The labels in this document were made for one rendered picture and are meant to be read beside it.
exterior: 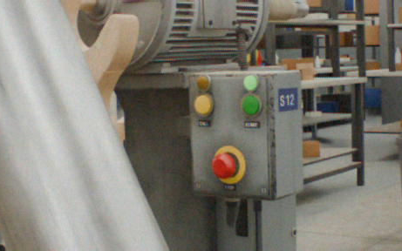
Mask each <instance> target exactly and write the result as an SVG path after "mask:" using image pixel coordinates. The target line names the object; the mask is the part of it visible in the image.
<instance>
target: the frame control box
mask: <svg viewBox="0 0 402 251"><path fill-rule="evenodd" d="M249 73H254V74H255V75H256V76H257V77H258V78H259V81H260V85H259V87H258V88H257V90H256V91H254V92H249V91H246V89H245V88H244V85H243V78H244V77H245V76H246V75H247V74H249ZM200 74H208V76H209V77H210V78H211V87H210V89H209V90H208V91H206V92H202V91H199V90H198V88H197V87H196V84H195V81H196V79H197V78H198V76H199V75H200ZM188 87H189V107H190V127H191V147H192V187H193V193H194V194H195V195H208V196H217V197H224V200H225V205H226V206H227V212H226V222H227V225H228V226H231V227H232V226H234V224H235V223H236V217H237V214H238V211H239V207H240V199H250V200H273V201H274V200H280V199H282V198H284V197H289V196H291V195H293V194H296V193H301V192H302V191H303V132H302V103H301V75H300V71H213V72H203V73H193V74H190V75H189V76H188ZM203 95H205V96H207V97H208V98H209V100H210V101H211V110H210V111H209V112H208V114H200V113H198V111H197V110H196V108H195V100H196V99H197V98H199V97H200V96H203ZM247 96H254V97H255V98H256V99H257V100H258V101H259V104H260V107H259V111H258V112H257V113H256V114H254V115H248V114H247V113H245V111H244V110H243V108H242V102H243V101H244V99H245V98H246V97H247ZM219 153H227V154H228V155H229V156H231V158H232V159H233V160H234V163H235V171H234V174H233V175H232V176H230V178H227V179H224V180H221V179H219V178H218V177H217V176H215V174H214V173H213V171H212V168H211V163H212V160H213V159H214V157H215V156H216V155H218V154H219Z"/></svg>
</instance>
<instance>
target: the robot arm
mask: <svg viewBox="0 0 402 251"><path fill-rule="evenodd" d="M68 20H69V19H68V18H67V16H66V13H65V10H64V7H63V6H62V4H61V1H60V0H0V233H1V235H2V236H3V241H4V243H5V245H6V248H7V250H8V251H170V250H169V248H168V246H167V243H166V241H165V239H164V238H163V234H162V232H161V231H160V227H159V226H158V223H157V220H156V219H155V217H154V216H153V211H152V210H151V208H150V205H149V204H148V202H147V200H146V196H145V195H144V193H143V189H142V188H141V186H140V183H139V181H138V179H137V175H136V174H135V172H134V170H133V166H132V165H131V163H130V159H128V157H127V153H126V151H125V149H124V147H123V145H122V143H121V141H120V138H119V135H118V133H117V130H116V129H115V127H114V123H113V122H112V120H111V117H110V115H109V113H108V111H107V109H106V106H105V102H104V101H103V99H102V96H101V95H100V93H99V88H98V87H97V86H96V82H95V81H94V79H93V75H92V73H91V72H90V69H89V66H88V65H87V63H86V60H85V56H84V54H83V53H82V50H81V48H80V47H79V43H78V41H77V38H76V36H75V35H74V31H73V30H72V28H71V25H70V23H69V21H68Z"/></svg>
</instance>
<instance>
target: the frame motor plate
mask: <svg viewBox="0 0 402 251"><path fill-rule="evenodd" d="M213 71H241V66H238V68H224V69H214V70H204V71H188V68H179V71H172V72H166V73H148V74H121V75H120V77H119V78H118V82H117V83H116V85H115V86H114V89H188V88H189V87H188V76H189V75H190V74H193V73H203V72H213ZM249 71H285V66H284V65H272V62H267V63H265V66H249Z"/></svg>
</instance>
